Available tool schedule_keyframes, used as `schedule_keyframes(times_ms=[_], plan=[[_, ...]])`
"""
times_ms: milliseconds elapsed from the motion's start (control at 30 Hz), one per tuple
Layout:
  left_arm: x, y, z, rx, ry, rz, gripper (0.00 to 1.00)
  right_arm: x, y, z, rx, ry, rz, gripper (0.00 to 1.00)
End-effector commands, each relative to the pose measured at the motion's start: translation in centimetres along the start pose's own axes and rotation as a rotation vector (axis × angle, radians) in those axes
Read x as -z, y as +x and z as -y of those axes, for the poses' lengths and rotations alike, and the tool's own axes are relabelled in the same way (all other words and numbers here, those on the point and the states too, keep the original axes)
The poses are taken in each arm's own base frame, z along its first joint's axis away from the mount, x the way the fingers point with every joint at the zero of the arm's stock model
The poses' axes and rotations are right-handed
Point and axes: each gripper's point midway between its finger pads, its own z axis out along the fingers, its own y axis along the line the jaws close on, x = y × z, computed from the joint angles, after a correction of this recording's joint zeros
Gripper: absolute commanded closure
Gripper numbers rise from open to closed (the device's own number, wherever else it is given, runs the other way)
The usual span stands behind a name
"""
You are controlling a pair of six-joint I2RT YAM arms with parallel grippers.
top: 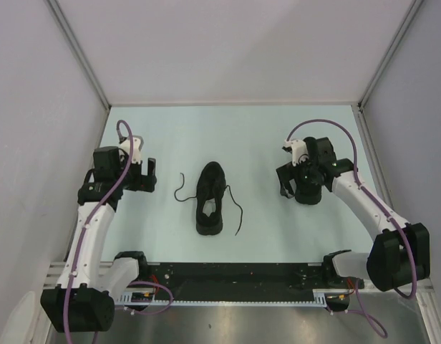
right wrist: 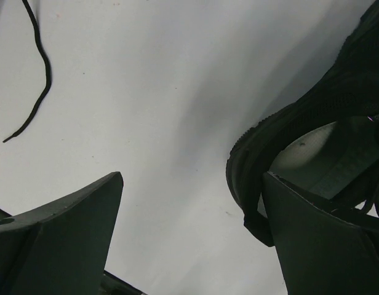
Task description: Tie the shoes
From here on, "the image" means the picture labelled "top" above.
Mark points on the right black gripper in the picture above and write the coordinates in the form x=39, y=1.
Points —
x=288, y=172

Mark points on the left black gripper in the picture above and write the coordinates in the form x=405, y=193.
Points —
x=144, y=183

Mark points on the black sneaker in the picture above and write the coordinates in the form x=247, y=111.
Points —
x=307, y=193
x=210, y=187

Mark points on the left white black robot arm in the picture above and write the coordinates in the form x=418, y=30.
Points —
x=83, y=299

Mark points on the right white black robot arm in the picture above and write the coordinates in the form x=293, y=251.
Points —
x=401, y=250

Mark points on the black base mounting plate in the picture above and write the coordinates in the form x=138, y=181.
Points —
x=240, y=281

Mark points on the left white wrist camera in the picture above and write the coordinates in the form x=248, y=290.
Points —
x=133, y=147

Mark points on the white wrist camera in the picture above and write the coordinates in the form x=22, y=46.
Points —
x=133, y=147
x=297, y=148

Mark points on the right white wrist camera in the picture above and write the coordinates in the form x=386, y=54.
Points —
x=297, y=148

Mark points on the right aluminium side rail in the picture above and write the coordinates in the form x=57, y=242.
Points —
x=372, y=157

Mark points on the white slotted cable duct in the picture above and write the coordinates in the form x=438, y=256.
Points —
x=317, y=299

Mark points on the aluminium frame rail front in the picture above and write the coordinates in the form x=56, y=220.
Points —
x=56, y=269

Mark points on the left aluminium corner post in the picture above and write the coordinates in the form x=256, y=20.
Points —
x=75, y=47

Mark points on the aluminium corner post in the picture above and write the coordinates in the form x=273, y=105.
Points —
x=75, y=47
x=393, y=46

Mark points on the right aluminium corner post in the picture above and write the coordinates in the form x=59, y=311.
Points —
x=393, y=46

